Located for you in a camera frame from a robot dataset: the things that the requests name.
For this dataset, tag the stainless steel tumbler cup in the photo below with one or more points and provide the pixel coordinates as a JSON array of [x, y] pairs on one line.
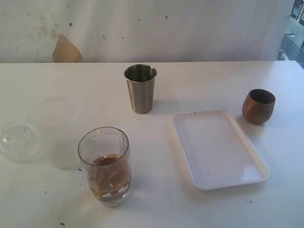
[[140, 80]]

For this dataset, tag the clear plastic shaker cup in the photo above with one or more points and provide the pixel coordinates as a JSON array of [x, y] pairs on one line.
[[104, 154]]

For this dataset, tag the brown wooden cup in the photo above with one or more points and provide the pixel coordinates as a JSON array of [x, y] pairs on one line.
[[258, 106]]

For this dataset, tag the white rectangular plastic tray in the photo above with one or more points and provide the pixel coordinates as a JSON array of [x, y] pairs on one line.
[[217, 151]]

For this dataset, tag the clear plastic shaker lid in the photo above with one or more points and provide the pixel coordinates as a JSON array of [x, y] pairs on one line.
[[18, 143]]

